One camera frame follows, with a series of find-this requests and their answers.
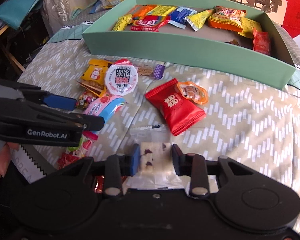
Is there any red skittles packet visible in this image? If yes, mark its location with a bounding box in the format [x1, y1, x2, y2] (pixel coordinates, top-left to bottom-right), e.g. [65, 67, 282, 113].
[130, 15, 171, 32]

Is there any green purple candy packet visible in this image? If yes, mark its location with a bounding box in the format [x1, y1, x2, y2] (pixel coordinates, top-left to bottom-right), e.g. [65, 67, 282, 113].
[66, 139, 82, 152]

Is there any orange rabbit snack packet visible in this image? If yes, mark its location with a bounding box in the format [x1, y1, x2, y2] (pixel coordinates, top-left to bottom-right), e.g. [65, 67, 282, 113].
[77, 59, 113, 98]

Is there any purple candy wrapper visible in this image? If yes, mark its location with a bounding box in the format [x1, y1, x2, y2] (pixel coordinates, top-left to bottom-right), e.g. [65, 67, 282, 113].
[135, 63, 166, 80]

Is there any orange yellow chips packet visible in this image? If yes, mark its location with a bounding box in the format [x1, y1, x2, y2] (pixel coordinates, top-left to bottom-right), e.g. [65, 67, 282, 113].
[208, 6, 247, 33]

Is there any yellow cheese snack bar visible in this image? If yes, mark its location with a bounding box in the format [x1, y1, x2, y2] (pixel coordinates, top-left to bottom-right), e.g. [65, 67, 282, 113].
[112, 14, 133, 31]

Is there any small flower candy packet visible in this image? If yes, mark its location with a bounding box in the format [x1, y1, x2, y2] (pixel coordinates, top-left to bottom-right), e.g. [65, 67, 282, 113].
[75, 89, 98, 110]

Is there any clear nougat cake packet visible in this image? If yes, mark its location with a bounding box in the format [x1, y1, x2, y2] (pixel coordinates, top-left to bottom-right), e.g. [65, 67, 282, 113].
[123, 125, 184, 190]

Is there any yellow blue snack packet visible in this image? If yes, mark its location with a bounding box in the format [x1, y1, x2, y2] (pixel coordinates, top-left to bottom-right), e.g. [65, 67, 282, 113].
[146, 5, 177, 16]

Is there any red double happiness packet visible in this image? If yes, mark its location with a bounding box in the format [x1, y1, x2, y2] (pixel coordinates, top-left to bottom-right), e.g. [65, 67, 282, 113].
[145, 79, 206, 136]

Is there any mint green cardboard box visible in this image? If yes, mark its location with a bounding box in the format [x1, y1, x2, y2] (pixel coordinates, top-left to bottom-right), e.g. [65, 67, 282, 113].
[82, 0, 296, 89]

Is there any orange silver snack packet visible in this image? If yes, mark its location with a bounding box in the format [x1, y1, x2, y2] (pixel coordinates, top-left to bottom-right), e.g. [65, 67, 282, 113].
[127, 5, 156, 18]

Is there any orange jelly cup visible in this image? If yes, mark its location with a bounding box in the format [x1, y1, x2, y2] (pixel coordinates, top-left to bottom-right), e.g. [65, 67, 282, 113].
[176, 81, 209, 105]

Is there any pink grapefruit candy packet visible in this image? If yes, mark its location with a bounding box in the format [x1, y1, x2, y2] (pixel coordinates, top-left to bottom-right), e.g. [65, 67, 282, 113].
[84, 94, 126, 123]

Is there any long red snack pouch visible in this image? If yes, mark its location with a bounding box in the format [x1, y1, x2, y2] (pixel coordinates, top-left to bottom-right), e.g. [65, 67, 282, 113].
[253, 28, 271, 56]

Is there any patterned bed cover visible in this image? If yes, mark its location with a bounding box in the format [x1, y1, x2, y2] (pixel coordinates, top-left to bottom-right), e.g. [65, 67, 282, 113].
[12, 0, 300, 233]

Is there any red strawberry candy packet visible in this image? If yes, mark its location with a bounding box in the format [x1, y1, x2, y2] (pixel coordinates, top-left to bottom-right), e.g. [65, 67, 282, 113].
[57, 131, 98, 170]

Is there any blue white snack packet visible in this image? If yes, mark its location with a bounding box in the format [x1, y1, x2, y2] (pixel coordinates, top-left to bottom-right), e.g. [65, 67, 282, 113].
[168, 7, 197, 29]

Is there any white round jelly cup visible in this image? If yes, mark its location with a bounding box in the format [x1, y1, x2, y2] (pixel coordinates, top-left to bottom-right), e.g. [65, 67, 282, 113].
[104, 59, 139, 96]

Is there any person's left hand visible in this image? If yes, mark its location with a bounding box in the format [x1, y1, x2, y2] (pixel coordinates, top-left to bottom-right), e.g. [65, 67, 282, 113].
[0, 142, 20, 178]

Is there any yellow green snack packet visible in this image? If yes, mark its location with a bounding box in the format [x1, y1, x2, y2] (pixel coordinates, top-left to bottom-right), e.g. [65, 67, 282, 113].
[186, 8, 215, 31]

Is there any teal cloth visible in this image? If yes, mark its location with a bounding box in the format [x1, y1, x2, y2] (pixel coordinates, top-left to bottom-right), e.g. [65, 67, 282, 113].
[0, 0, 43, 30]

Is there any yellow gold snack packet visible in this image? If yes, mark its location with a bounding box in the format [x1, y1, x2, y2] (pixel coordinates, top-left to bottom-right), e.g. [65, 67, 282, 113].
[238, 17, 262, 39]

